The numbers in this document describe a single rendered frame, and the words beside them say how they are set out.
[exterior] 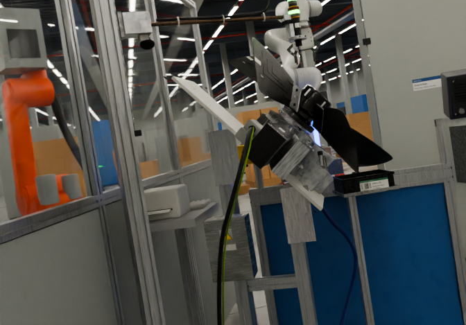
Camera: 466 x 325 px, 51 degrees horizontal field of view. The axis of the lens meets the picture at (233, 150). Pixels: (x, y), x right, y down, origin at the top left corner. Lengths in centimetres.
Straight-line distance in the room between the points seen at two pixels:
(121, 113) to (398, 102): 250
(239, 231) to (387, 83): 227
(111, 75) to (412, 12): 263
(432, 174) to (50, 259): 160
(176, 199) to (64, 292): 53
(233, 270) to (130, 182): 48
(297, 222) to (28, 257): 90
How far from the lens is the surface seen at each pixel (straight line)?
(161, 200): 180
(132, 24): 167
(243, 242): 171
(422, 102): 375
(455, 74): 227
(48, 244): 143
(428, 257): 238
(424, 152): 376
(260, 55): 161
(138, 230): 162
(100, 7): 167
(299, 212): 175
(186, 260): 193
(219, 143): 177
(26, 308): 135
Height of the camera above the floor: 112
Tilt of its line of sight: 2 degrees down
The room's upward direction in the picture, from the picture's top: 9 degrees counter-clockwise
